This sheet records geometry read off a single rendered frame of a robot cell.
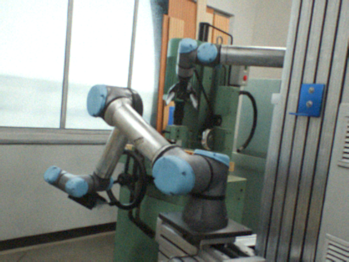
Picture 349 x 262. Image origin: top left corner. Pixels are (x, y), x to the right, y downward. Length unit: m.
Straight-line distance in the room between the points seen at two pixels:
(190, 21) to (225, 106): 1.86
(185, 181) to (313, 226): 0.36
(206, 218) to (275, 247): 0.22
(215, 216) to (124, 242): 1.02
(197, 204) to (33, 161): 1.98
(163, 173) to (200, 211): 0.20
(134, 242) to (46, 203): 1.21
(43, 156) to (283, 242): 2.20
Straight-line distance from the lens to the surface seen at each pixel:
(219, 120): 2.12
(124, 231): 2.20
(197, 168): 1.17
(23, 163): 3.05
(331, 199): 1.07
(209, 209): 1.26
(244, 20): 4.64
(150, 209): 2.04
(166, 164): 1.14
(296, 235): 1.22
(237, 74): 2.24
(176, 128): 2.05
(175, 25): 3.67
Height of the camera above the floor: 1.19
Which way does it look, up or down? 7 degrees down
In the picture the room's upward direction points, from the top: 6 degrees clockwise
